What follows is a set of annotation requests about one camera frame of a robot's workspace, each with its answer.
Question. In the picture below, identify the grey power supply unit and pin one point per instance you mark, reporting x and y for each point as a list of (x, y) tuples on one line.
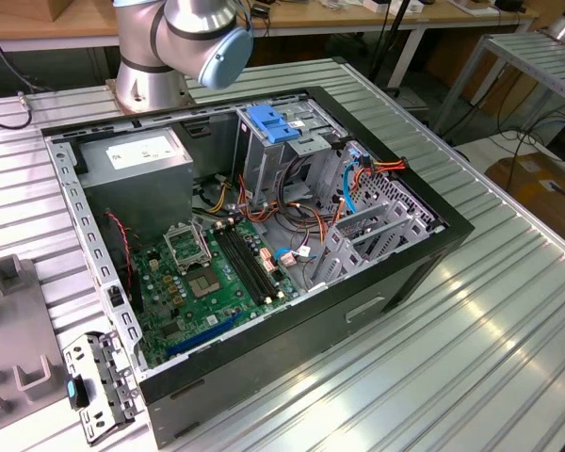
[(136, 198)]

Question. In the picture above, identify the metal slat side table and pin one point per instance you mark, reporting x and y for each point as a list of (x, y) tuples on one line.
[(522, 52)]

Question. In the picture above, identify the black open PC case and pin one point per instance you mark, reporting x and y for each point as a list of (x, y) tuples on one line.
[(287, 343)]

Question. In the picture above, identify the CPU socket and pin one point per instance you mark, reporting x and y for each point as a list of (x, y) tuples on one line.
[(202, 285)]

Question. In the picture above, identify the grey metal card bracket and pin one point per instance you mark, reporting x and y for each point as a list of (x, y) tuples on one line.
[(117, 376)]

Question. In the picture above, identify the black teal latch clip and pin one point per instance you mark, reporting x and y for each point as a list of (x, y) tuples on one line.
[(77, 393)]

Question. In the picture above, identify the grey metal drive cage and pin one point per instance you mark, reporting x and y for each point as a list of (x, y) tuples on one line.
[(263, 169)]

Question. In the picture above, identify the green motherboard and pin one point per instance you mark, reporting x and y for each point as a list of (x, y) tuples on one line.
[(202, 313)]

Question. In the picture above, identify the grey parts rack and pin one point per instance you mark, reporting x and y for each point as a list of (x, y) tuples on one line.
[(14, 325)]

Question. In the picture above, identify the black RAM slot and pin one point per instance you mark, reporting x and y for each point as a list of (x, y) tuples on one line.
[(240, 266), (253, 260)]

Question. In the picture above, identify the blue expansion slot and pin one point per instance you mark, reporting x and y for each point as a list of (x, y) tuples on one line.
[(202, 335)]

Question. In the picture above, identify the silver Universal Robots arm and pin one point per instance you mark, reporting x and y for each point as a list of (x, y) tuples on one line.
[(146, 75)]

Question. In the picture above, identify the grey metal disk bay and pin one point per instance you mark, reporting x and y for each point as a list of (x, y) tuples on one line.
[(381, 221)]

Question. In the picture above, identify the cardboard box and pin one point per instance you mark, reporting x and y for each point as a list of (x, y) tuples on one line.
[(537, 198)]

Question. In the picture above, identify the blue plastic drive latch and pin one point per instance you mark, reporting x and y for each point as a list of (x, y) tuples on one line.
[(275, 124)]

